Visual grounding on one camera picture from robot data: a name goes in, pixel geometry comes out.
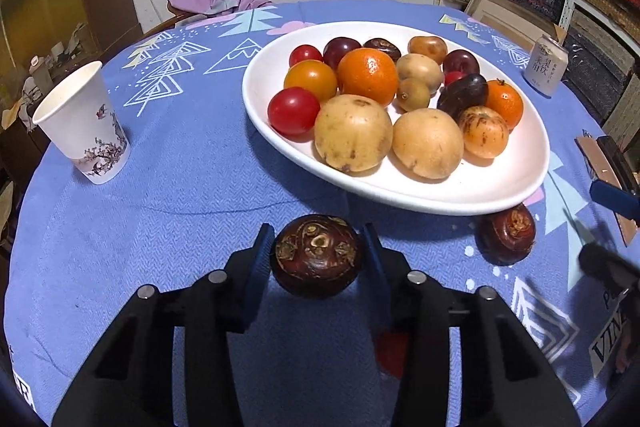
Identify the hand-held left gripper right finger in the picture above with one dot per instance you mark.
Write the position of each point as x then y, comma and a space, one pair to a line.
376, 267

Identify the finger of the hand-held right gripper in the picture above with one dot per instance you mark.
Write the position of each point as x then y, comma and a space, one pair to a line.
607, 266
615, 199

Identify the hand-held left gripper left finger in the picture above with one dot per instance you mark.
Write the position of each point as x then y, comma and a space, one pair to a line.
260, 257

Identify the dark brown water chestnut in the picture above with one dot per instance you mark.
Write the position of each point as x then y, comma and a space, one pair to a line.
506, 234
317, 254
381, 48

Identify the white oval plate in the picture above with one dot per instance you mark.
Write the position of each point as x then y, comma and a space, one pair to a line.
500, 177

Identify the tan round sapodilla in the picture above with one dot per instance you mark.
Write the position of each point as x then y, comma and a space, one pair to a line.
352, 133
426, 143

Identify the orange mandarin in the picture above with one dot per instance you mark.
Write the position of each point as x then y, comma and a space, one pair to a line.
367, 76
504, 103

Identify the streaked orange persimmon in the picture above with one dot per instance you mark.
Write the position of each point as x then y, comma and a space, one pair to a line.
482, 131

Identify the red cherry tomato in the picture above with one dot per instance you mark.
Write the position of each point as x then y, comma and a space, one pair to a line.
305, 55
453, 78
293, 110

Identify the small tan longan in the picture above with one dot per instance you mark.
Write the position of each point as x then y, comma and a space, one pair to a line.
412, 95

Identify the yellow-orange tomato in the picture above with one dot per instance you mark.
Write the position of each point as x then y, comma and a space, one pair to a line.
310, 80

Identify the large dark purple plum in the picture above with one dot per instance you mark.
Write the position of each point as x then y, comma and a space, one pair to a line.
462, 96

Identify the spotted tan sapodilla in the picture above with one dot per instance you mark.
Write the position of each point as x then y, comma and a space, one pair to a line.
419, 72

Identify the small red plum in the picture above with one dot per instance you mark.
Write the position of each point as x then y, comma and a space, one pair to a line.
460, 61

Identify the dark red plum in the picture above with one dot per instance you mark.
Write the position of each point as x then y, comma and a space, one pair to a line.
341, 52

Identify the brown-orange sapodilla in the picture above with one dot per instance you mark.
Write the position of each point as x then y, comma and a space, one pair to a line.
427, 48

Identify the beige phone flip case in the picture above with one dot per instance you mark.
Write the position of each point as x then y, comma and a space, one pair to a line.
592, 154

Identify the blue printed tablecloth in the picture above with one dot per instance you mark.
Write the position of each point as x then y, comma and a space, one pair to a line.
175, 207

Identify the white drink can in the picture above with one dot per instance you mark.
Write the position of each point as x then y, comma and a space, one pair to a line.
545, 67

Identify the white printed paper cup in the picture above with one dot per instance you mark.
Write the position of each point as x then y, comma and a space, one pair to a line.
80, 117

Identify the wooden chair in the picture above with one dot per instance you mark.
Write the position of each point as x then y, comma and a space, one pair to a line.
177, 16

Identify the small white bottle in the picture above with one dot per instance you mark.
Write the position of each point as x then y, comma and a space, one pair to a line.
41, 74

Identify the wooden picture frame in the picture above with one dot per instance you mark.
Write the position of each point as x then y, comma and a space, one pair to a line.
500, 14

